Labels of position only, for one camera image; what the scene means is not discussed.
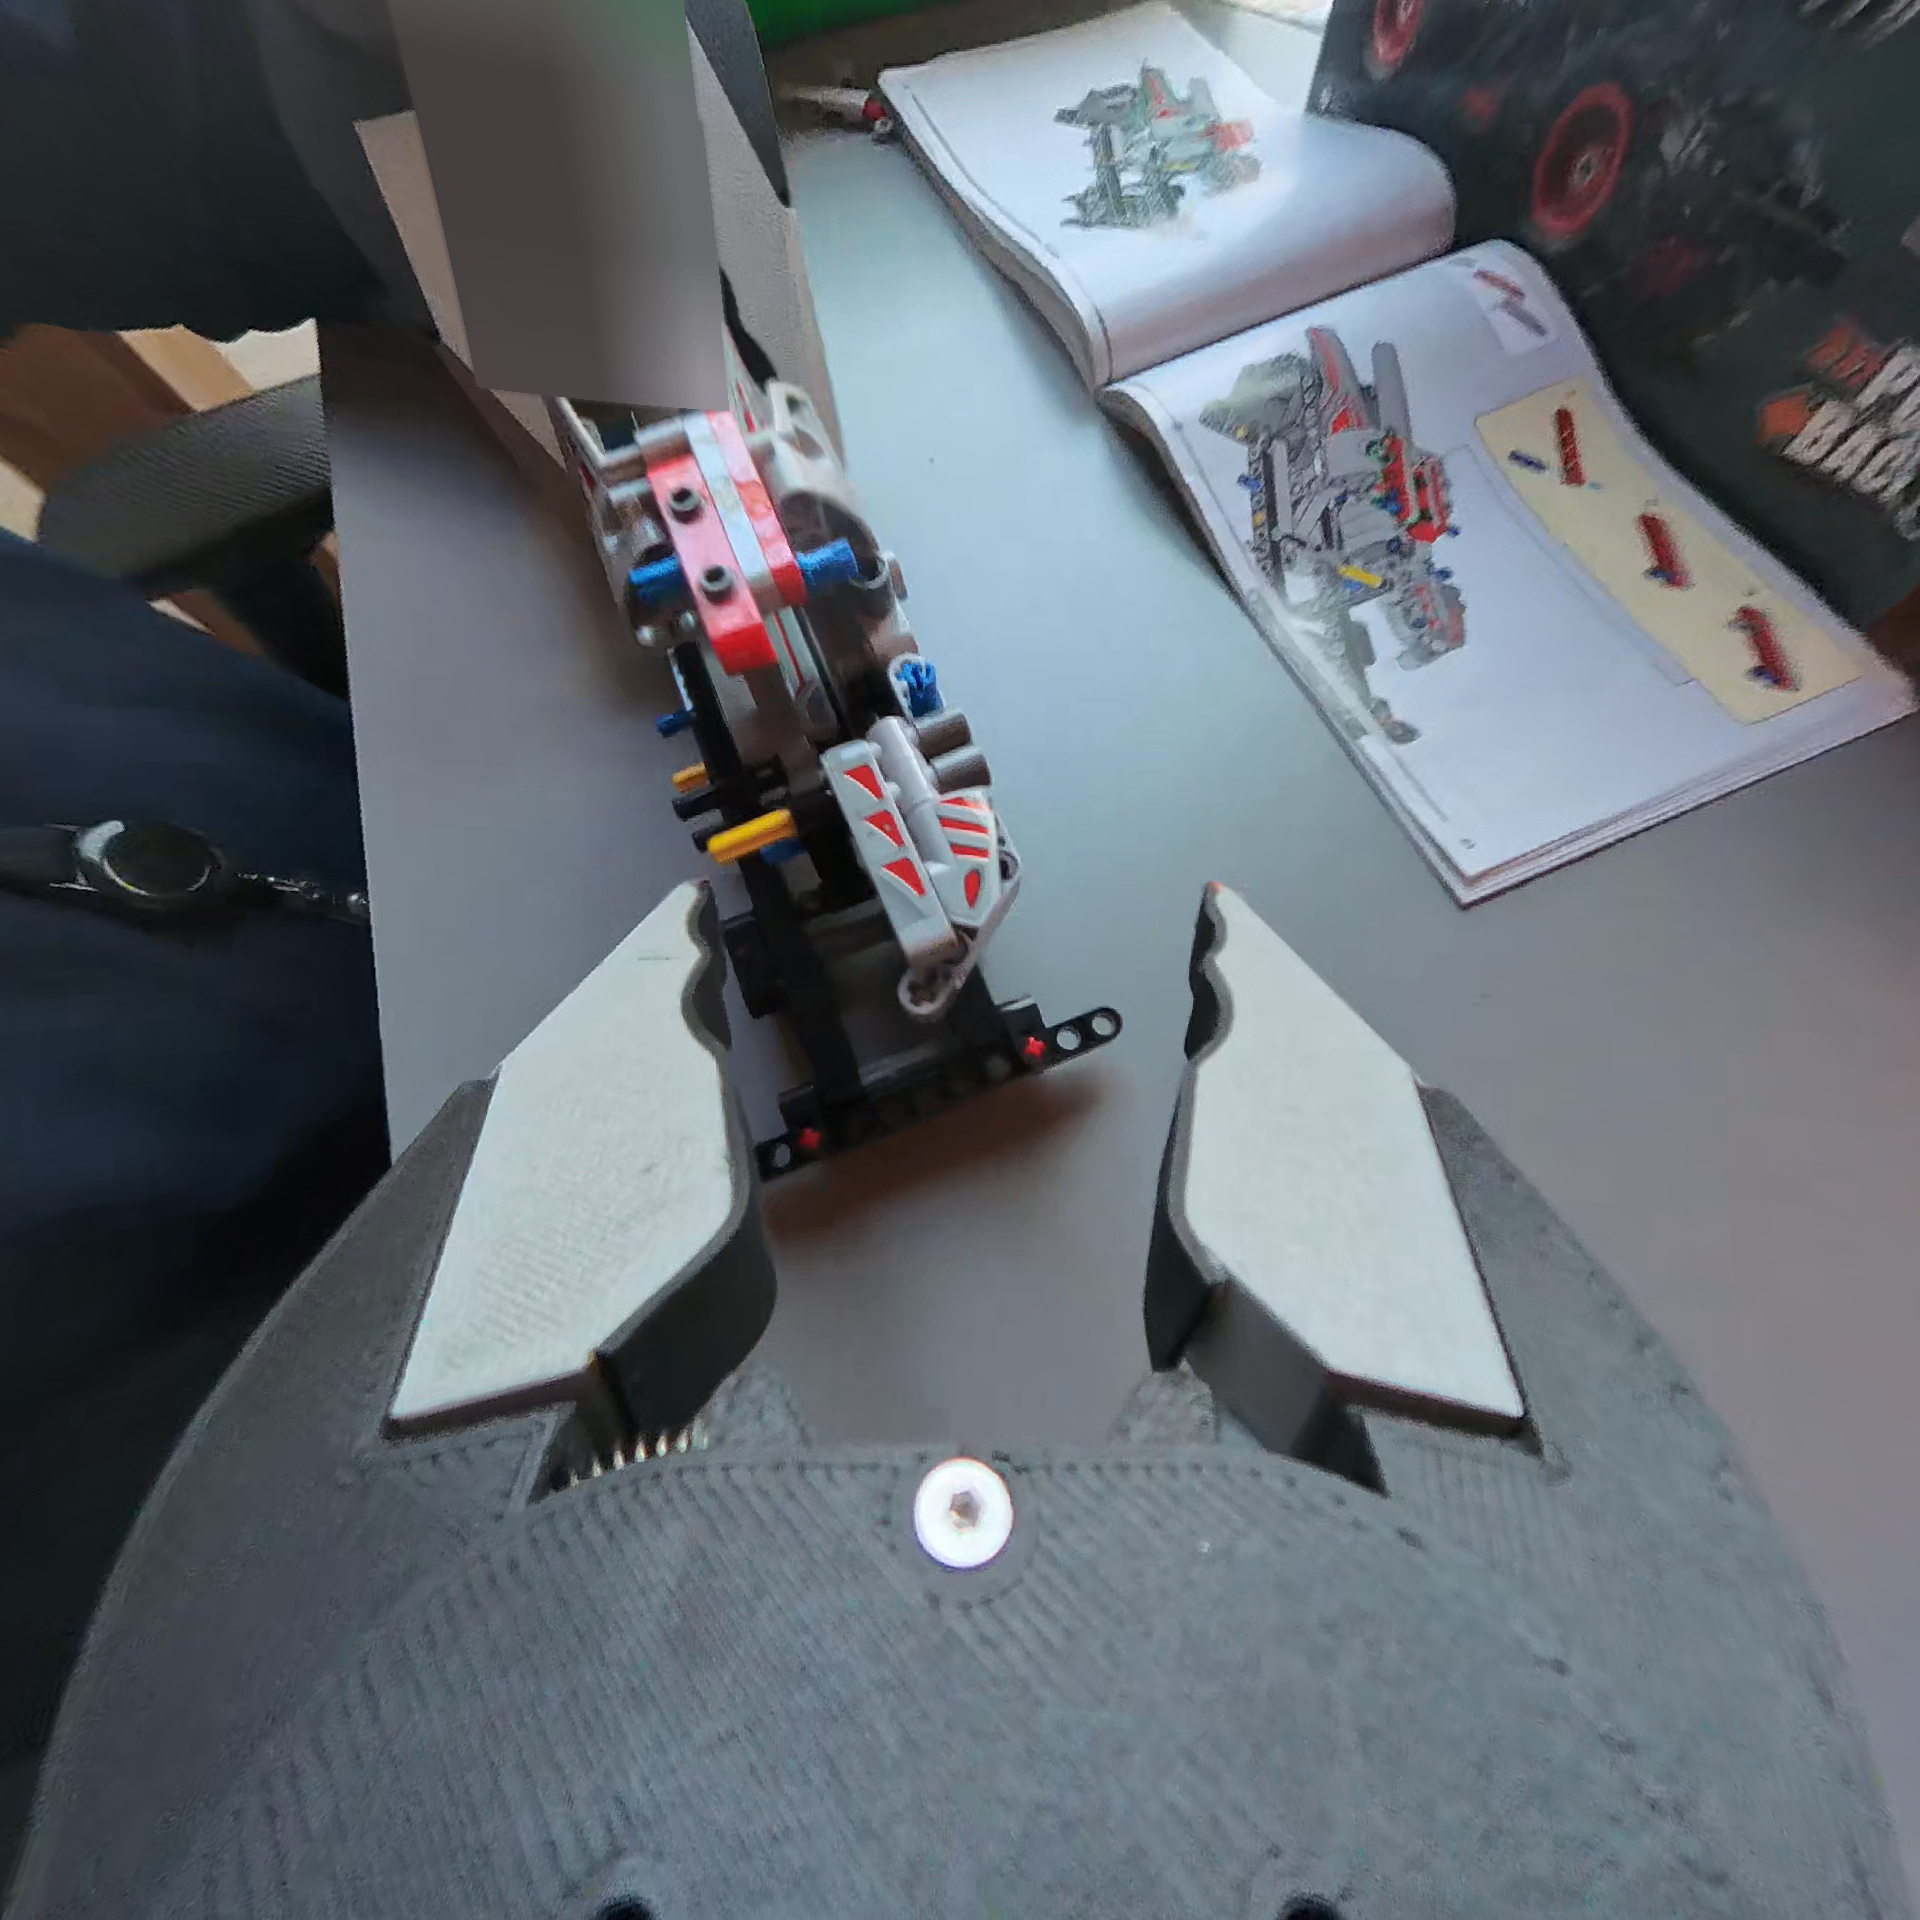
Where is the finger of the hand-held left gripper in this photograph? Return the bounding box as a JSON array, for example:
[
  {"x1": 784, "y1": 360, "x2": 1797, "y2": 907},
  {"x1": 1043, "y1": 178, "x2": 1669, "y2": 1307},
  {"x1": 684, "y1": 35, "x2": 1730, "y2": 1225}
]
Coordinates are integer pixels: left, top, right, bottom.
[{"x1": 684, "y1": 0, "x2": 843, "y2": 459}]

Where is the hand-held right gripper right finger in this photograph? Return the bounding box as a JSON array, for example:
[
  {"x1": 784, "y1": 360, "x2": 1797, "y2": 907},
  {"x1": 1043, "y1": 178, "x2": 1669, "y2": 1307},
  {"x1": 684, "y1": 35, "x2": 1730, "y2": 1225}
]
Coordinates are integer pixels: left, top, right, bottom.
[{"x1": 1145, "y1": 881, "x2": 1528, "y2": 1489}]

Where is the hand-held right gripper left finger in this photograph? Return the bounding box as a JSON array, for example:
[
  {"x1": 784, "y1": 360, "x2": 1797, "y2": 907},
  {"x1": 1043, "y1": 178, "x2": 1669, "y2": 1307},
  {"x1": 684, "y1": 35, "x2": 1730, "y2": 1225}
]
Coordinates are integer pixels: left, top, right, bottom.
[{"x1": 389, "y1": 881, "x2": 784, "y2": 1479}]

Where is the grey red lego truck model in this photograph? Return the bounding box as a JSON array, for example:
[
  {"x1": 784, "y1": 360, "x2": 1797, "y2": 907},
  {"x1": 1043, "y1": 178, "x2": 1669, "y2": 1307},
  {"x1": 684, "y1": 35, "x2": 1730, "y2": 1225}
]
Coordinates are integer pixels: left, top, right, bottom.
[{"x1": 553, "y1": 376, "x2": 1122, "y2": 1177}]

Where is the open lego instruction booklet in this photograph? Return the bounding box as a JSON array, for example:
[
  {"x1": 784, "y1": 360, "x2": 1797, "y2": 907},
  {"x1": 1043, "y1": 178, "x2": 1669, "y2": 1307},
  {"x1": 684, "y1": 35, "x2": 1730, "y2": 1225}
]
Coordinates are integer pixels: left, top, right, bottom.
[{"x1": 875, "y1": 0, "x2": 1920, "y2": 908}]

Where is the dark lego set box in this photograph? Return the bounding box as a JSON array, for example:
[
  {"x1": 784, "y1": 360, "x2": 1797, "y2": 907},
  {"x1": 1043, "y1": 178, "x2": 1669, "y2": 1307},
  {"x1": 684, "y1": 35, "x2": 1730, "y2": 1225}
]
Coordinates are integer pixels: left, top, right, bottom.
[{"x1": 1306, "y1": 0, "x2": 1920, "y2": 631}]

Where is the person's dark blue clothing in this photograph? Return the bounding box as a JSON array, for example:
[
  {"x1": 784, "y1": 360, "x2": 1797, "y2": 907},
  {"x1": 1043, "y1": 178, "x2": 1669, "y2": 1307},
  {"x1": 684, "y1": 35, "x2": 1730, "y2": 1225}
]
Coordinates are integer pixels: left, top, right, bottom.
[{"x1": 0, "y1": 525, "x2": 394, "y2": 1784}]

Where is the black badge reel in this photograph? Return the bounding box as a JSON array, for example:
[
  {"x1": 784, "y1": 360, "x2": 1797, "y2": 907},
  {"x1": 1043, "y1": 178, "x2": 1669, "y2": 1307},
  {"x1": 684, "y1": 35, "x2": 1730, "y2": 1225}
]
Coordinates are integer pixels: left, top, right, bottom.
[{"x1": 0, "y1": 818, "x2": 374, "y2": 922}]

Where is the dark office chair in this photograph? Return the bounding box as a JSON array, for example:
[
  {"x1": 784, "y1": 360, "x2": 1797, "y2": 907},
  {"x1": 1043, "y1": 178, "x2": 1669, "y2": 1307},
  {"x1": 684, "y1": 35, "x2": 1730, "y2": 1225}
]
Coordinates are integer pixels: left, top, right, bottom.
[{"x1": 37, "y1": 367, "x2": 355, "y2": 700}]

